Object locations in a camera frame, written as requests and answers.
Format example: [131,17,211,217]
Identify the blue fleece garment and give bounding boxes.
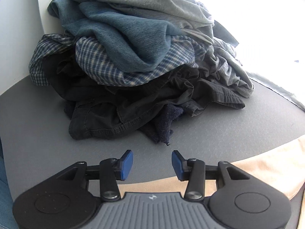
[47,0,182,72]

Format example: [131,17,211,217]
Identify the beige long-sleeve shirt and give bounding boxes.
[118,137,305,201]

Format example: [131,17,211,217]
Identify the dark clothes pile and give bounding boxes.
[42,54,245,144]

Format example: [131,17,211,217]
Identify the grey crumpled garment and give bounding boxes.
[76,0,254,98]

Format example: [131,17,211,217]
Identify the white side panel board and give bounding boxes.
[1,0,64,93]

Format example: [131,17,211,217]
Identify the white printed backdrop sheet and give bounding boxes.
[202,0,304,108]

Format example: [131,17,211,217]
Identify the blue plaid shirt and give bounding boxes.
[28,33,207,86]

